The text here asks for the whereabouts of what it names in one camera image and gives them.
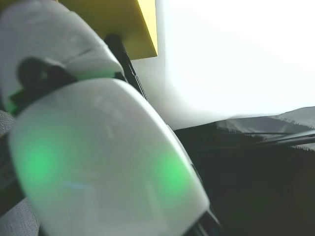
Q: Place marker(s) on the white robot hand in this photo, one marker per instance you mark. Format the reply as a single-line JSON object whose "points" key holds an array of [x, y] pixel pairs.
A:
{"points": [[98, 159]]}

